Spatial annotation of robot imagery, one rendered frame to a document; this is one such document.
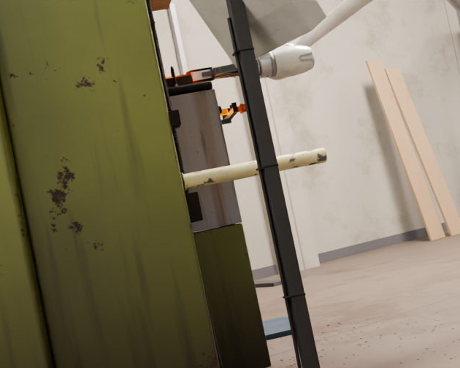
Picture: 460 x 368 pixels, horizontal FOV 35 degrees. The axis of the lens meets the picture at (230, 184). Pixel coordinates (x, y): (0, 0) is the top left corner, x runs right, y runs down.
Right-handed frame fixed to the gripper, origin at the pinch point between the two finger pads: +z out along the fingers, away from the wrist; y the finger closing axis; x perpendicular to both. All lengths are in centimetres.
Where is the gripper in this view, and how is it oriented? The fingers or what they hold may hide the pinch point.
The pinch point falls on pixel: (201, 75)
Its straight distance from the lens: 259.7
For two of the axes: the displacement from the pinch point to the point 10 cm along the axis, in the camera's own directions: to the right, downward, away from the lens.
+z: -9.6, 1.9, -1.9
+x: -2.0, -9.8, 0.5
